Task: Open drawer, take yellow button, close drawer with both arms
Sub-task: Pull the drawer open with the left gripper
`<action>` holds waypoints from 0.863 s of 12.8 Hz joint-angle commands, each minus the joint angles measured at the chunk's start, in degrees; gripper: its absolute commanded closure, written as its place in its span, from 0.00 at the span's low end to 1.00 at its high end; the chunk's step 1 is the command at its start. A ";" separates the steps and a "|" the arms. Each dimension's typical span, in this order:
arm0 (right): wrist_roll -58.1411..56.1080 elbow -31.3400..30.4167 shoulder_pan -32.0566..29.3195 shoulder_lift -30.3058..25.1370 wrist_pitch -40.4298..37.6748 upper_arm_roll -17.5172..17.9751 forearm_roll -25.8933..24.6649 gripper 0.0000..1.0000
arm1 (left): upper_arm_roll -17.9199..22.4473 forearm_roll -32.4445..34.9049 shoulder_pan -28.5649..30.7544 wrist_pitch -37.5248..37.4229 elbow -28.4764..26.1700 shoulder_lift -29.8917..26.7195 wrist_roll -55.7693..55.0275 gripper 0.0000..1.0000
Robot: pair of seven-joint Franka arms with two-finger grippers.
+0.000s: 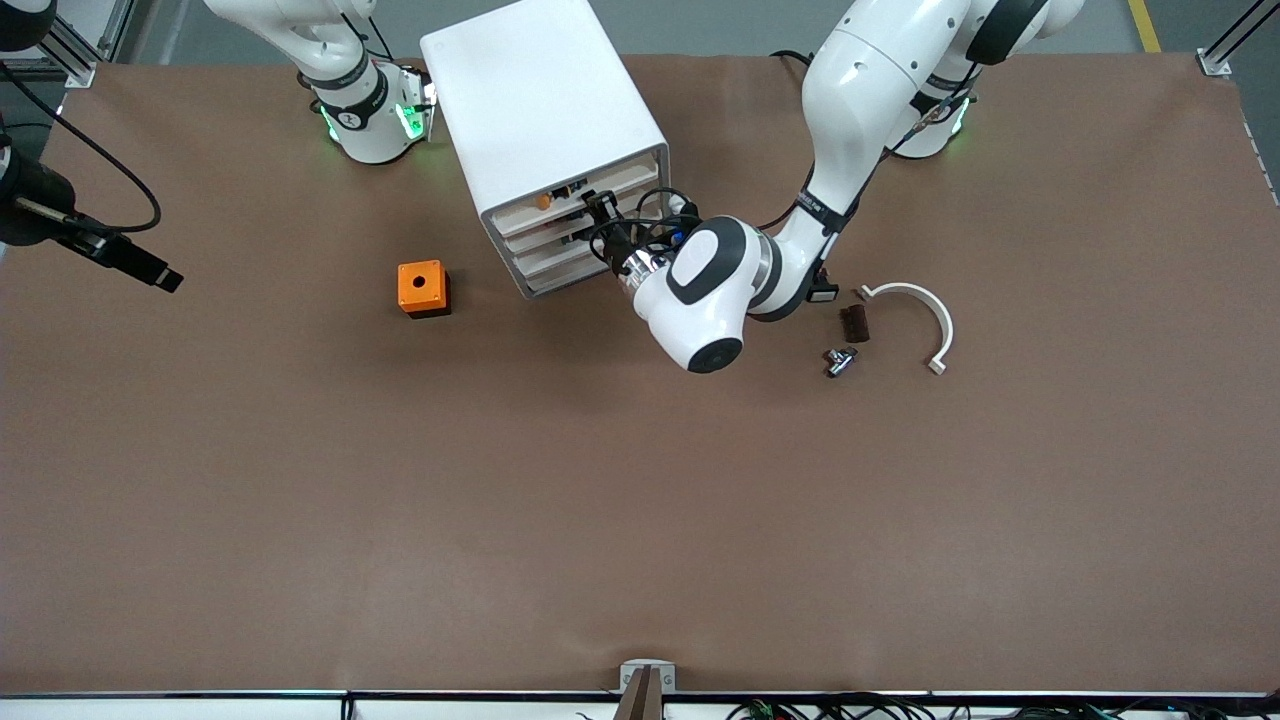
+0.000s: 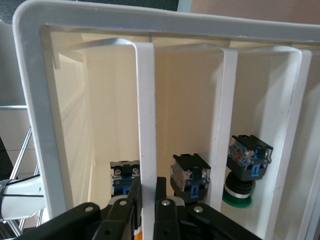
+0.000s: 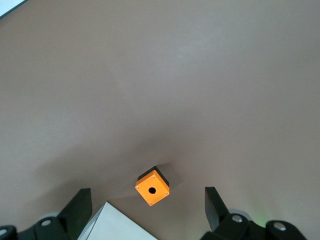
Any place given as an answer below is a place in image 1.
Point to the orange mushroom push button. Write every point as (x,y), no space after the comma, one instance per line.
(545,201)

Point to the white curved plastic bracket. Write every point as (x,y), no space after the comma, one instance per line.
(935,310)

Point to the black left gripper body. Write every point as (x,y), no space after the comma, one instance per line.
(617,243)

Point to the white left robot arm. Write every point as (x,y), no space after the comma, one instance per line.
(880,80)

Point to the brown table mat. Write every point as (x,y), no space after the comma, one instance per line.
(640,500)

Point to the black white push switch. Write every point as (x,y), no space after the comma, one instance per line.
(824,293)

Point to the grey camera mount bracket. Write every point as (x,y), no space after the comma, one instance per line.
(630,672)

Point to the orange button enclosure box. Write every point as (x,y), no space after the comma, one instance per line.
(420,285)

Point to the aluminium frame profile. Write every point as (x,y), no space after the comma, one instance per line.
(1225,50)
(70,50)

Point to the silver metal fitting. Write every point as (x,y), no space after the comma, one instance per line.
(839,361)

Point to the brown camera post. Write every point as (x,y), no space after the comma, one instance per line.
(640,700)

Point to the brown terminal block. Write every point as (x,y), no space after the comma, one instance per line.
(855,323)

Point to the small black component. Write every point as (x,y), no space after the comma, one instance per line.
(572,216)

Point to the black table edge rail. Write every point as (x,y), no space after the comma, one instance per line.
(200,694)

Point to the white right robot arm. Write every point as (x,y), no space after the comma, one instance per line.
(365,120)

